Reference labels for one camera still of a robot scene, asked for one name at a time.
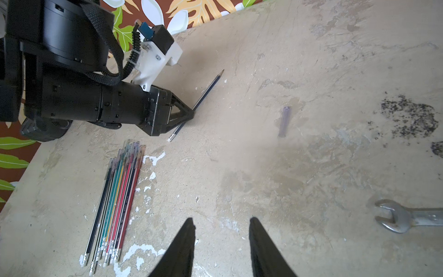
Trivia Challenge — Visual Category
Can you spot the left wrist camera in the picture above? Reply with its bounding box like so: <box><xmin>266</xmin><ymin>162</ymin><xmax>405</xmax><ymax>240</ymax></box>
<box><xmin>133</xmin><ymin>23</ymin><xmax>183</xmax><ymax>92</ymax></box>

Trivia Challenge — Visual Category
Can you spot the bundle of coloured pencils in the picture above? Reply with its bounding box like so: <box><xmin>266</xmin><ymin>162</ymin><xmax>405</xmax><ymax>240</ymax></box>
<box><xmin>80</xmin><ymin>141</ymin><xmax>145</xmax><ymax>277</ymax></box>

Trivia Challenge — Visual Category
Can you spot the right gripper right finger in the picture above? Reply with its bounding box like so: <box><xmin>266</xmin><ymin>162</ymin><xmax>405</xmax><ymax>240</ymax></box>
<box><xmin>249</xmin><ymin>217</ymin><xmax>296</xmax><ymax>277</ymax></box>

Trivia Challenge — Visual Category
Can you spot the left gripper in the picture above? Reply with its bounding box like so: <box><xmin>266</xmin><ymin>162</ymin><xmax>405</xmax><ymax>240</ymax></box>
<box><xmin>41</xmin><ymin>68</ymin><xmax>195</xmax><ymax>136</ymax></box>

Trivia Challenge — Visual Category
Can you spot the purple transparent pencil cap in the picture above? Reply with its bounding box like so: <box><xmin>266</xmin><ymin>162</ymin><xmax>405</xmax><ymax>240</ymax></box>
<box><xmin>278</xmin><ymin>106</ymin><xmax>291</xmax><ymax>138</ymax></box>

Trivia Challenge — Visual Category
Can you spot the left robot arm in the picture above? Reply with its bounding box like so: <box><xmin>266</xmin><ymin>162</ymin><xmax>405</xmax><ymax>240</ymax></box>
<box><xmin>1</xmin><ymin>1</ymin><xmax>195</xmax><ymax>142</ymax></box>

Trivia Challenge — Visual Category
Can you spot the silver open-end wrench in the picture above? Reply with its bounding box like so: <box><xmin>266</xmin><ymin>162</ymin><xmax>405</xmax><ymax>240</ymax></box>
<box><xmin>375</xmin><ymin>199</ymin><xmax>443</xmax><ymax>234</ymax></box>

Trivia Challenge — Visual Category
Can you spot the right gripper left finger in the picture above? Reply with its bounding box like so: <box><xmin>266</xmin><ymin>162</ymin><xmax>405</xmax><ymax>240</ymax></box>
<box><xmin>149</xmin><ymin>218</ymin><xmax>196</xmax><ymax>277</ymax></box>

